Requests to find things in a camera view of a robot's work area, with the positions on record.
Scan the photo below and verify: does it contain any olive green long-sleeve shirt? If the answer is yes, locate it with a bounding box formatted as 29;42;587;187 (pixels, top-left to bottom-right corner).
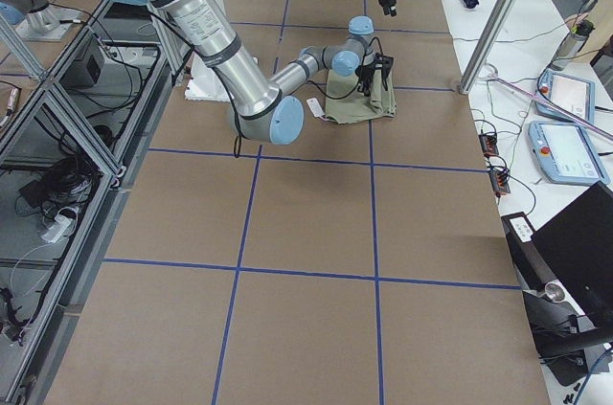
325;70;397;124

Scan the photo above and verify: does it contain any third grey robot arm base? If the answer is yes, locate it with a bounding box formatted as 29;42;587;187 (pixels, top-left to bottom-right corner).
1;0;69;42

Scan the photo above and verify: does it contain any white paper price tag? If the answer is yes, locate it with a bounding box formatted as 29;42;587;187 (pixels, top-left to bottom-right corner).
306;98;326;119

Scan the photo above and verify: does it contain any long grabber stick tool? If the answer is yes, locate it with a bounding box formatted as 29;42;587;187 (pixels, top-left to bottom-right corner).
478;65;612;141

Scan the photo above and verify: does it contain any small electronics board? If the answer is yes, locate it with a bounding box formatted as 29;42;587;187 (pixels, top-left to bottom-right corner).
478;133;499;157
488;166;511;198

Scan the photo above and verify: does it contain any far blue teach pendant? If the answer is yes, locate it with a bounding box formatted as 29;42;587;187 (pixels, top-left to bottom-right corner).
536;69;595;124

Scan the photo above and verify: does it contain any blue teach pendant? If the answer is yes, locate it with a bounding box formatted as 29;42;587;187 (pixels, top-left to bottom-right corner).
536;69;595;124
528;122;611;186

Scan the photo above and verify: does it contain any near blue teach pendant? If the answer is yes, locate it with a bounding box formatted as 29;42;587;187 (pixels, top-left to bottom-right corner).
528;122;611;186

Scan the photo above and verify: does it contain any black laptop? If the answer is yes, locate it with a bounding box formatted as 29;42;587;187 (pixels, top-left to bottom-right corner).
533;182;612;326

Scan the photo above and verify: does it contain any black monitor stand device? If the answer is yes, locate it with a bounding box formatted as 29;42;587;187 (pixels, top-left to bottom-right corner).
500;213;613;387

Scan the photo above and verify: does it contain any aluminium frame post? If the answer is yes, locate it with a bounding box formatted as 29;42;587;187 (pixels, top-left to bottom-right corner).
458;0;516;95

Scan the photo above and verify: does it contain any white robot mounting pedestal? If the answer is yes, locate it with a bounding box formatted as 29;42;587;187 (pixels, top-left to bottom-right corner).
185;56;230;102

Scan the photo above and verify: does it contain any black box under frame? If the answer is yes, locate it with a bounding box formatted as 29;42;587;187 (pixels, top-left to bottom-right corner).
60;36;104;90

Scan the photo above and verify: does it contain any aluminium frame rail structure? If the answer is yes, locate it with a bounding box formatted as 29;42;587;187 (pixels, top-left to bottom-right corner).
1;3;173;404

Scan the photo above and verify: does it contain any black cable bundle on floor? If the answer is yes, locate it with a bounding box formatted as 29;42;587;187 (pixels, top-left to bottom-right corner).
16;155;104;219

